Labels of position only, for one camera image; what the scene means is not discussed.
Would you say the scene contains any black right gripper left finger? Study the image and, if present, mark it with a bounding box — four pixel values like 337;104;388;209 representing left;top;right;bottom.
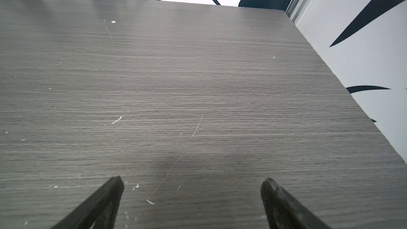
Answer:
53;176;125;229

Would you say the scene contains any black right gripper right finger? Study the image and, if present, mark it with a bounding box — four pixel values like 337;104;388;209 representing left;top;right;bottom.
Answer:
261;178;331;229

